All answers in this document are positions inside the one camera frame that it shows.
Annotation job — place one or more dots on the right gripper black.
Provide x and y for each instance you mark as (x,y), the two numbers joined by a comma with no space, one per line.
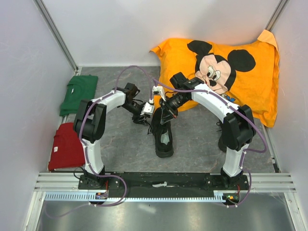
(166,114)

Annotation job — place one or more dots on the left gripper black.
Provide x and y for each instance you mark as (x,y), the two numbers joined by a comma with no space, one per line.
(136,119)

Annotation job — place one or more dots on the black shoe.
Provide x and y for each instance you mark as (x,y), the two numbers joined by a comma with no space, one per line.
(162,135)
(224,137)

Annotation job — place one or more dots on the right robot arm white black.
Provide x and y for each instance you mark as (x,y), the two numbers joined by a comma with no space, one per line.
(237,121)

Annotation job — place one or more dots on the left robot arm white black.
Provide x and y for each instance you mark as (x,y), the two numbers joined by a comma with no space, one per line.
(89,124)

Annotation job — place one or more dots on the green folded shirt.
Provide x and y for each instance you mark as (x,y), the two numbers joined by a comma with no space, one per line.
(78,88)

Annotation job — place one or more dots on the red folded shirt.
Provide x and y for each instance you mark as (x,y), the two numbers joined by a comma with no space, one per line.
(67,150)

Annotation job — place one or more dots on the orange Mickey Mouse pillow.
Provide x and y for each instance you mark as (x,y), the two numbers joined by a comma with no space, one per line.
(245,74)

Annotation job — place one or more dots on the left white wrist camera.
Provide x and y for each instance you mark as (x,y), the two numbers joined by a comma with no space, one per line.
(148,108)

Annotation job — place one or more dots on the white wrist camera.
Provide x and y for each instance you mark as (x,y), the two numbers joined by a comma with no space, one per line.
(148,108)
(159,90)

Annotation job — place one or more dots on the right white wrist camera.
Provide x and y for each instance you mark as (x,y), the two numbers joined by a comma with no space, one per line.
(159,90)

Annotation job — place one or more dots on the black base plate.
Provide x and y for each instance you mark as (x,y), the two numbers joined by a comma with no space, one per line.
(144,180)

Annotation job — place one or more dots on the grey slotted cable duct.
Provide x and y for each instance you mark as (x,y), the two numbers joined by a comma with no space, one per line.
(95,197)

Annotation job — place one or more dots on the aluminium front rail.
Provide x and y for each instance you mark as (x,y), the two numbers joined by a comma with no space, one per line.
(261,182)

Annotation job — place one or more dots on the left aluminium frame post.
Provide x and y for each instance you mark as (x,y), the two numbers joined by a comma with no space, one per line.
(56,33)

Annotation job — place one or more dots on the aluminium frame post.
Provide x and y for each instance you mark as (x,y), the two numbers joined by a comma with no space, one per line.
(276,14)
(56,33)

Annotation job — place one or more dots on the right aluminium frame post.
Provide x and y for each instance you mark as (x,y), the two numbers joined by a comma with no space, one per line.
(276,14)

